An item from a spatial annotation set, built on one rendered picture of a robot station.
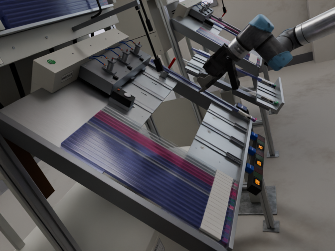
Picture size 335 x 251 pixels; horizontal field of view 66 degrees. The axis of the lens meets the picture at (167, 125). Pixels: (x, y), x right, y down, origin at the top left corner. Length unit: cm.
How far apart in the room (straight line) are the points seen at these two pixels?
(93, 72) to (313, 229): 138
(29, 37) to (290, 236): 153
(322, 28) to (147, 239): 93
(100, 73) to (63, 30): 20
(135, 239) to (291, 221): 101
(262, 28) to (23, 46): 75
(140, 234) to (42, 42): 74
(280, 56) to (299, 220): 106
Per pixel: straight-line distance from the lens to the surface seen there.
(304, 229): 171
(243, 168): 95
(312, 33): 106
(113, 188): 69
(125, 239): 105
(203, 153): 92
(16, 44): 89
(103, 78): 93
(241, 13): 398
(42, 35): 96
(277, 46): 99
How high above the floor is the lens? 130
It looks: 23 degrees down
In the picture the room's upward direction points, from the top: 21 degrees counter-clockwise
